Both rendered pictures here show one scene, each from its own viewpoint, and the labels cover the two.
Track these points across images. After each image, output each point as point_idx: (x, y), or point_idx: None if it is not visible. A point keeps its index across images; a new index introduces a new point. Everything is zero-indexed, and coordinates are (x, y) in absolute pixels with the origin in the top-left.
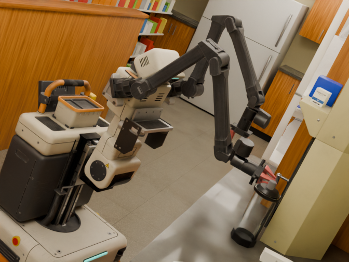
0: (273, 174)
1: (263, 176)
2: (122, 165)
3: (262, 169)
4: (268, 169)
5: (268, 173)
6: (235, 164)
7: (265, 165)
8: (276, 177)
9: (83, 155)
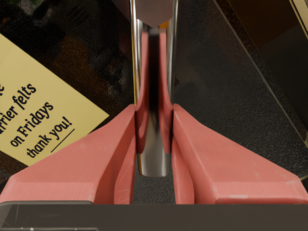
0: (108, 124)
1: (260, 162)
2: None
3: (145, 227)
4: (73, 157)
5: (119, 169)
6: None
7: (19, 221)
8: (176, 32)
9: None
